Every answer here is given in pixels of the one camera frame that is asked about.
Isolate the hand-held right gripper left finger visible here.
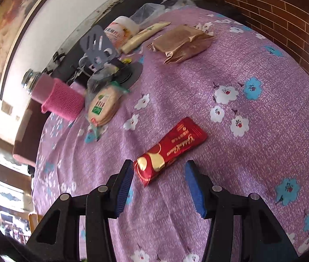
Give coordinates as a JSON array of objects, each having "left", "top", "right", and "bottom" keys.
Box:
[{"left": 26, "top": 159, "right": 135, "bottom": 262}]

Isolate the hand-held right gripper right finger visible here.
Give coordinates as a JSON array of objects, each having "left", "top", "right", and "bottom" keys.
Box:
[{"left": 184, "top": 160, "right": 300, "bottom": 262}]

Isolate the red and gold snack packet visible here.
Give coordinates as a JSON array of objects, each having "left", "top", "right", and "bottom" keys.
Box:
[{"left": 134, "top": 117, "right": 208, "bottom": 187}]

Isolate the round cracker packet green label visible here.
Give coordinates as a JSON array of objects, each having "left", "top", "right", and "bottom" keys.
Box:
[{"left": 85, "top": 83, "right": 130, "bottom": 134}]

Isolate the purple floral tablecloth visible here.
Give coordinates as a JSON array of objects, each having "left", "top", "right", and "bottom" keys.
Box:
[{"left": 31, "top": 5, "right": 309, "bottom": 262}]

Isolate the pink bottle with knit sleeve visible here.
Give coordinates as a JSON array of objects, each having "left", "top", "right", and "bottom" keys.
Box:
[{"left": 22, "top": 69, "right": 86, "bottom": 122}]

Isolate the wooden framed glass door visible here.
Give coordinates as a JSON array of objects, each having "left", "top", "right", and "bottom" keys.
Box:
[{"left": 0, "top": 128, "right": 36, "bottom": 249}]

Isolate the brown snack packet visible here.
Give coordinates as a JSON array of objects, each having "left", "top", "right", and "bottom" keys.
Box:
[{"left": 152, "top": 24, "right": 215, "bottom": 64}]

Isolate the beige tube packet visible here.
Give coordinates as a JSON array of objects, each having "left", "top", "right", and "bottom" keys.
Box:
[{"left": 120, "top": 22, "right": 171, "bottom": 53}]

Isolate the white printed container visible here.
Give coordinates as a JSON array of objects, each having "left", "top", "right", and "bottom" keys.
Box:
[{"left": 104, "top": 16, "right": 141, "bottom": 52}]

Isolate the clear plastic bag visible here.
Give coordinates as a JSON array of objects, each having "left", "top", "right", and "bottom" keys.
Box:
[{"left": 130, "top": 0, "right": 196, "bottom": 24}]

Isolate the framed wall picture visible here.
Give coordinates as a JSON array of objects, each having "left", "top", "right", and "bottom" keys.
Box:
[{"left": 0, "top": 0, "right": 55, "bottom": 100}]

